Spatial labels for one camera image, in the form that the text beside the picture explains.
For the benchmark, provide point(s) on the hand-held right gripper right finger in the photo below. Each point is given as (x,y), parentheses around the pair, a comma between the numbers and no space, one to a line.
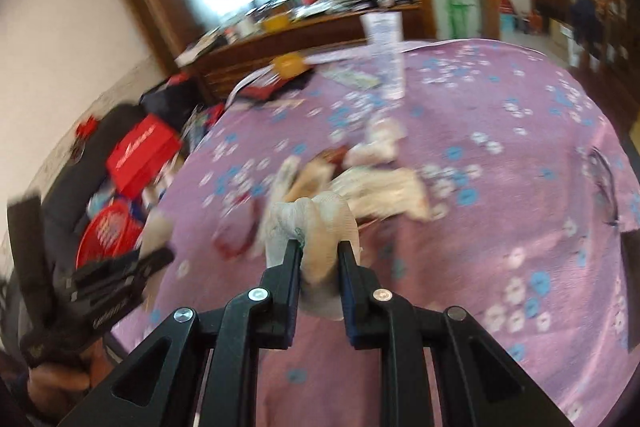
(346,282)

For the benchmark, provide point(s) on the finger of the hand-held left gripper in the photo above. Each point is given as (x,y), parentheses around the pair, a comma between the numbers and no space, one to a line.
(125,268)
(120,308)

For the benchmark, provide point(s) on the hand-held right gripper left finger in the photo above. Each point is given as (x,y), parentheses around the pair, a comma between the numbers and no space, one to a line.
(294,279)

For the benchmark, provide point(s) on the dark red snack packet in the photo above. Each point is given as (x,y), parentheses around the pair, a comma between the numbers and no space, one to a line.
(332,158)

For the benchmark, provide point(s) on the person's left hand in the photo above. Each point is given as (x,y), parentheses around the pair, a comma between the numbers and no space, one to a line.
(60,377)

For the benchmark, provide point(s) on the red round tin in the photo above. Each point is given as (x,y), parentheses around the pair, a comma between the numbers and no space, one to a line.
(107,232)

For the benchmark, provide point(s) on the dark grey bag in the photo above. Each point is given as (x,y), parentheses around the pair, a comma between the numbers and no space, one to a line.
(65,187)

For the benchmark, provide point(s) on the red and white packet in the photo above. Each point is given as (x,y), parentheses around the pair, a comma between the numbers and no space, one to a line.
(232,232)

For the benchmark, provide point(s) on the beige snack wrapper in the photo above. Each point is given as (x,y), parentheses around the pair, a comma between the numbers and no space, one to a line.
(385,193)

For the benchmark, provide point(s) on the beige crumpled wrapper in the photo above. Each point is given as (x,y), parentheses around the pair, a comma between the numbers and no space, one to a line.
(295,177)

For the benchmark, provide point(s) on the red cardboard box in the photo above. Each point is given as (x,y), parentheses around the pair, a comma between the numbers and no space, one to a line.
(142,154)

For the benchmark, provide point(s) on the white plastic bag red label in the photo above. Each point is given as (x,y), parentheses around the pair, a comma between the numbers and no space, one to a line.
(382,139)

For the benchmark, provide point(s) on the purple floral tablecloth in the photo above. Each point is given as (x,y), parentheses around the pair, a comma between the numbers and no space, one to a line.
(500,257)

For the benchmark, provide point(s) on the black and red bag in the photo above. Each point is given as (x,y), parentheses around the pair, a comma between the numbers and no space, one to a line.
(170,99)

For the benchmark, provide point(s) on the plain wooden chopsticks sleeve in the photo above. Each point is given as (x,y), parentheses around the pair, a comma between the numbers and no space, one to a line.
(290,104)

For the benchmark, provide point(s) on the dark red flat packet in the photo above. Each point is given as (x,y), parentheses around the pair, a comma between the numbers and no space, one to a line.
(265,90)

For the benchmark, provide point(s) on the yellow plastic box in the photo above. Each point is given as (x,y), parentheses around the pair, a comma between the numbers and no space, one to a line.
(289,64)

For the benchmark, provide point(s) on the white lotion tube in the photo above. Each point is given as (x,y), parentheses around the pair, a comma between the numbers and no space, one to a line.
(387,52)

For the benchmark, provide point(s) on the wooden sideboard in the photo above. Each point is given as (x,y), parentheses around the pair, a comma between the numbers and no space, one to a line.
(300,36)

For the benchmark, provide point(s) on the yellow rectangular tray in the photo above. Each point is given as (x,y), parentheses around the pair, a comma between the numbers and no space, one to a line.
(276,23)

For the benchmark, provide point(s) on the eyeglasses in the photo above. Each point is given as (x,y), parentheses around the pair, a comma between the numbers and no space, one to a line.
(602,187)

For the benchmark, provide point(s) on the dark blue jacket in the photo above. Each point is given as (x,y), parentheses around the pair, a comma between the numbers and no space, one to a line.
(585,19)

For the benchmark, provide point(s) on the wooden stair railing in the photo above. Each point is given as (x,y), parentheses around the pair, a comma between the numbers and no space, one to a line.
(611,24)

